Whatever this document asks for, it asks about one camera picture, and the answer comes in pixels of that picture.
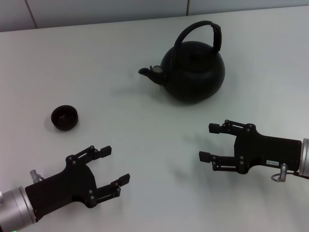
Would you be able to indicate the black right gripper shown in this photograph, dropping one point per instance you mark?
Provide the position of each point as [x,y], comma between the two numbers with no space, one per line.
[265,149]

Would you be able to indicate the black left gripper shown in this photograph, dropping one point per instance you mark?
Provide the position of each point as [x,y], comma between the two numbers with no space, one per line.
[70,183]

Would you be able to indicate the small dark teacup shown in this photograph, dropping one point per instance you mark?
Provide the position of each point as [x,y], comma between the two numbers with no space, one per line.
[64,118]

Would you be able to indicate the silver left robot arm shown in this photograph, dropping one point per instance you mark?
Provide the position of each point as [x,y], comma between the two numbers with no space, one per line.
[17,205]

